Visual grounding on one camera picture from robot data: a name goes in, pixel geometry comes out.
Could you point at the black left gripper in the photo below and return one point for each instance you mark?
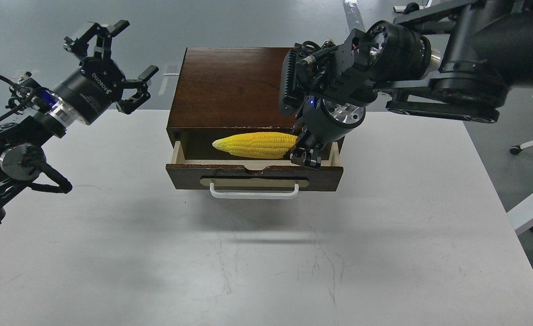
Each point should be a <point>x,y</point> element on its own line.
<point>90,93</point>

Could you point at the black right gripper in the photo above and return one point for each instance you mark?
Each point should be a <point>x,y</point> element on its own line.
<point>325,122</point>

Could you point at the wooden drawer with white handle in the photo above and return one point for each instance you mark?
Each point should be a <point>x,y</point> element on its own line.
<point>196,164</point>

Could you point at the yellow corn cob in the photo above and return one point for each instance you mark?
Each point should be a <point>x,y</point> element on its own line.
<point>259,145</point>

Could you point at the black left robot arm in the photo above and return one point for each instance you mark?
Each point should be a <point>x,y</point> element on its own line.
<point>31,114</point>

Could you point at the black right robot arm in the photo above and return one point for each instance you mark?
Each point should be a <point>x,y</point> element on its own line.
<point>456,60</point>

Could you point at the dark wooden drawer cabinet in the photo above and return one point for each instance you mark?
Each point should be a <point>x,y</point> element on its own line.
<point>226,91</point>

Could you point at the grey floor tape strip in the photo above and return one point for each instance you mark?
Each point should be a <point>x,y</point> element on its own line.
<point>353,15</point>

